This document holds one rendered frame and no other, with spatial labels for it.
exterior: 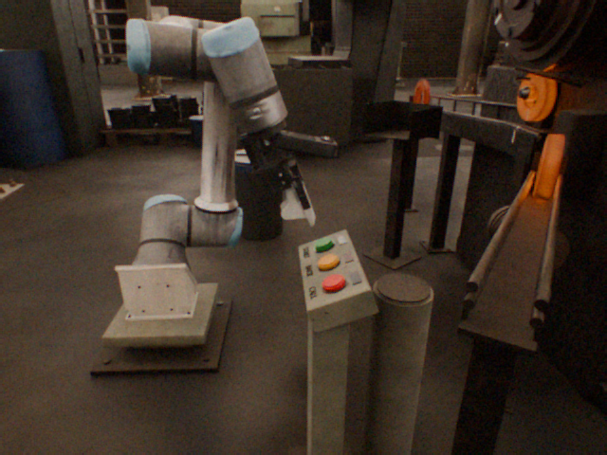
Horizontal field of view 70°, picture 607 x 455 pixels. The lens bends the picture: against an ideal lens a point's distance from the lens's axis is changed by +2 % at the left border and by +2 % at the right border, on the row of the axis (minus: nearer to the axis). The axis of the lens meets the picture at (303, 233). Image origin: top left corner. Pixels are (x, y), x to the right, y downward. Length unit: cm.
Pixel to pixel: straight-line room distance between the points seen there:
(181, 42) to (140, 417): 101
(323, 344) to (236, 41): 55
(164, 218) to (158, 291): 25
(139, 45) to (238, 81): 20
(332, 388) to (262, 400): 49
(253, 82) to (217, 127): 71
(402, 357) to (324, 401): 18
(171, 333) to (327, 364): 72
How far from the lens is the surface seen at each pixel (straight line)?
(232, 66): 73
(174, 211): 154
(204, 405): 139
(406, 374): 97
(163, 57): 85
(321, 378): 89
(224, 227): 152
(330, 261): 79
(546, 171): 109
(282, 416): 133
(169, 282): 147
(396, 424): 106
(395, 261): 210
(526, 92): 158
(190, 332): 146
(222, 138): 144
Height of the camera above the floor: 98
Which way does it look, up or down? 25 degrees down
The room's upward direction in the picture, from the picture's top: straight up
